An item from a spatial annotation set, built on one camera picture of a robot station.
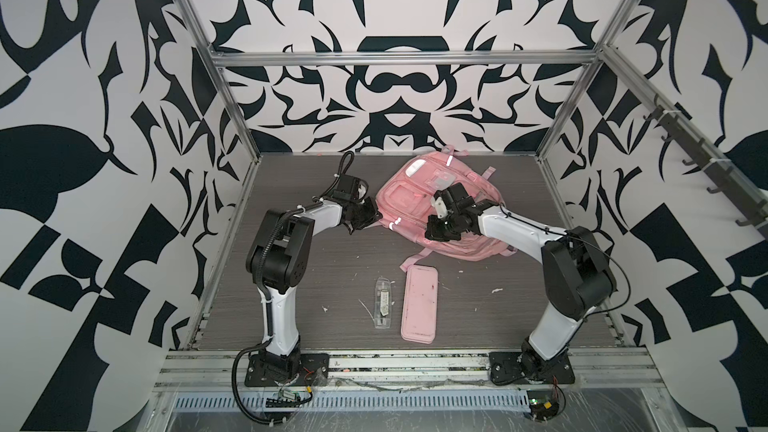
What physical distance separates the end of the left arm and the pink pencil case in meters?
0.20

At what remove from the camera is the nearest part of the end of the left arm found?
2.71 feet

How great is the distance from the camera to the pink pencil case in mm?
795
